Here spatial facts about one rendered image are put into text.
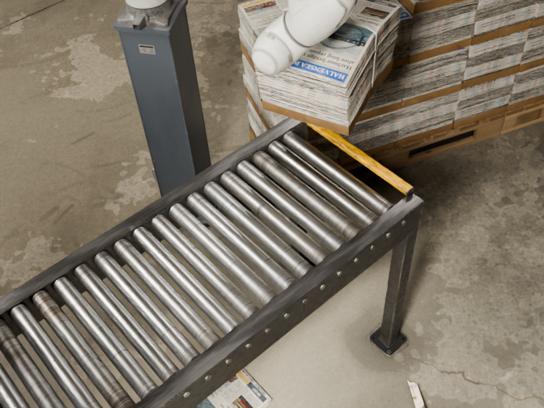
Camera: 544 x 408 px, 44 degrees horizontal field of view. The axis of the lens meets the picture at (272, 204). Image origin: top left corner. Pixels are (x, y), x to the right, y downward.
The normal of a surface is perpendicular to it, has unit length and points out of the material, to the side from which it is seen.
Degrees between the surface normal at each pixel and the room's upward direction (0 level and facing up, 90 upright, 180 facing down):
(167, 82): 90
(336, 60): 11
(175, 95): 90
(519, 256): 0
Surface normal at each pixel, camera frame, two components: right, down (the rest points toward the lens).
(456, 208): -0.04, -0.65
